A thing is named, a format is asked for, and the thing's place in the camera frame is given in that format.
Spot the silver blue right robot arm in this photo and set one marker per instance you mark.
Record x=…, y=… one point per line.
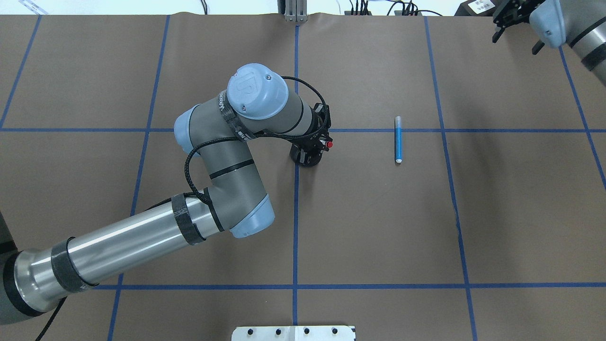
x=579, y=24

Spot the black box white label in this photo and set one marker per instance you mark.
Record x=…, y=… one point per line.
x=477, y=8

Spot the blue highlighter pen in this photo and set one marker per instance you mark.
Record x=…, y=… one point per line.
x=398, y=155

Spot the aluminium frame post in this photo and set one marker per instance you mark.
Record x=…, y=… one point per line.
x=295, y=11

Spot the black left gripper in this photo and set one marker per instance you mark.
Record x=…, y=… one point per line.
x=308, y=157

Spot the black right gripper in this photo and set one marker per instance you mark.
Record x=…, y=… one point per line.
x=517, y=13

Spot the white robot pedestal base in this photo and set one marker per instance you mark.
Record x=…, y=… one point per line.
x=295, y=333

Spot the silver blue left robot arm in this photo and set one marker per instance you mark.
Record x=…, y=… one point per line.
x=226, y=194

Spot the black mesh pen cup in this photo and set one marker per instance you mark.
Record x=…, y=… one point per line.
x=305, y=159

